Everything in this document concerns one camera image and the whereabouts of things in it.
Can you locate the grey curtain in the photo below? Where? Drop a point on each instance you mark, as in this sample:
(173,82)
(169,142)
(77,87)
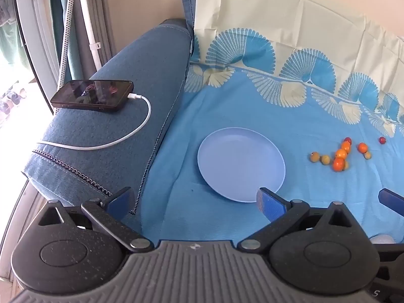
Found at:
(104,12)

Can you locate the blue printed cloth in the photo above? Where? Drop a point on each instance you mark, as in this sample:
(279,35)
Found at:
(252,101)

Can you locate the light fuzzy cloth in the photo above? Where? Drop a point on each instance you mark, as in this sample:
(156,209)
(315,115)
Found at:
(382,239)

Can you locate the white door frame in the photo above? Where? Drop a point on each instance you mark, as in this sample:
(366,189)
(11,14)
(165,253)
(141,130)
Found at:
(34,38)

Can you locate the small orange citrus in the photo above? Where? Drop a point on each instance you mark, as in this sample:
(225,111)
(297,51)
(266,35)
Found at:
(346,147)
(338,164)
(341,154)
(362,147)

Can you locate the red cherry tomato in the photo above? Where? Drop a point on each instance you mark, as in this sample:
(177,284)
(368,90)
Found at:
(347,139)
(382,140)

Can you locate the hanging green garment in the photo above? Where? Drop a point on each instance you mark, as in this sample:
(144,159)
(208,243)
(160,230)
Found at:
(8,38)

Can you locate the row of shoes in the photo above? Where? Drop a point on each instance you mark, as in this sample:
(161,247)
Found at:
(11,99)

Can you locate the light blue plate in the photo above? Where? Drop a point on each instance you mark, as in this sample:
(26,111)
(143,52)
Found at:
(240,164)

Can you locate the teal curtain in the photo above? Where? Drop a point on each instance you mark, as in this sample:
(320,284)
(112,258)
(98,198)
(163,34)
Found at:
(58,6)

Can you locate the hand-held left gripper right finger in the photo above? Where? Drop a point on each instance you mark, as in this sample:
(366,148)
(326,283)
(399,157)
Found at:
(268,202)

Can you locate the blue denim cushion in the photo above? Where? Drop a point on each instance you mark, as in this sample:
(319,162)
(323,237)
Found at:
(126,69)

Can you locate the white pole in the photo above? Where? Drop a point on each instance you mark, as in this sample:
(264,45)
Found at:
(86,12)

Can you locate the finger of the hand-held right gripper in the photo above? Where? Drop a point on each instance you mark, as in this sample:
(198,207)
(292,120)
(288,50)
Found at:
(393,199)

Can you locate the black smartphone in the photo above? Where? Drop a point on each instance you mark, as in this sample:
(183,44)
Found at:
(91,96)

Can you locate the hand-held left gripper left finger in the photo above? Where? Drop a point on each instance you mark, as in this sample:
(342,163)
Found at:
(121,200)

